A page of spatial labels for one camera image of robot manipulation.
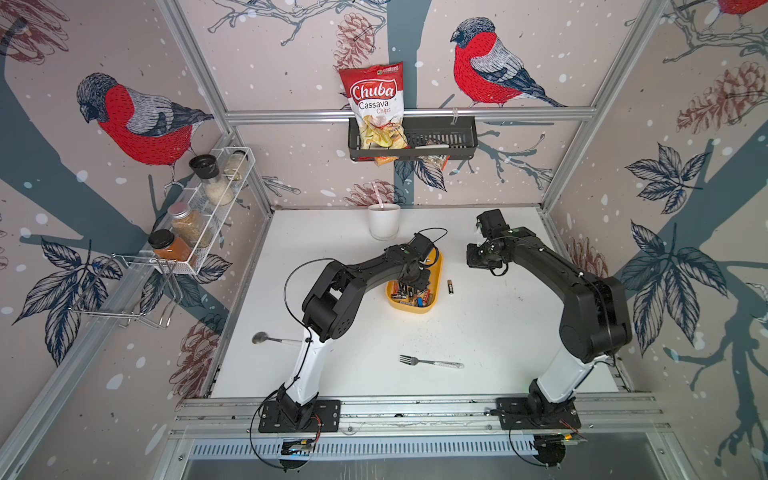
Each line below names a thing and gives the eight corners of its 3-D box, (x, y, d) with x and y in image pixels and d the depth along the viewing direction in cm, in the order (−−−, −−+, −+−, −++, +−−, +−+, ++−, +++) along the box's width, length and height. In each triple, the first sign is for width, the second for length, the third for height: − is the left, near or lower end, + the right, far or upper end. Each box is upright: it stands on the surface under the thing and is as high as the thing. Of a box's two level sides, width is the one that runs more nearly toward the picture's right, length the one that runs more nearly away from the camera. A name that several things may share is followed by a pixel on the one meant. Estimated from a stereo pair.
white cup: (369, 240, 111) (367, 219, 102) (371, 220, 118) (369, 199, 109) (400, 240, 111) (400, 219, 102) (399, 220, 118) (400, 199, 109)
